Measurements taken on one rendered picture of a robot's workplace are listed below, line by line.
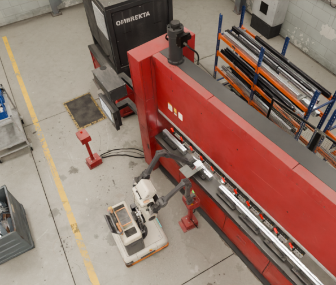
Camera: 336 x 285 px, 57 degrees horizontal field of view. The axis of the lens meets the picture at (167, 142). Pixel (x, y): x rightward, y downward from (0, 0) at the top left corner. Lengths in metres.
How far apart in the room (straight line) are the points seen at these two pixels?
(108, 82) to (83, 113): 2.55
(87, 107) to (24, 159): 1.58
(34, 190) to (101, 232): 1.43
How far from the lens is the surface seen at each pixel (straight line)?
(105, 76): 4.11
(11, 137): 6.18
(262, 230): 3.94
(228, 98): 3.21
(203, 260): 4.73
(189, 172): 4.15
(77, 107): 6.64
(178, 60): 3.57
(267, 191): 3.29
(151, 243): 4.52
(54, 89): 7.25
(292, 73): 5.01
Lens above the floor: 4.51
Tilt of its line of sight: 52 degrees down
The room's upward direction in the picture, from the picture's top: 4 degrees counter-clockwise
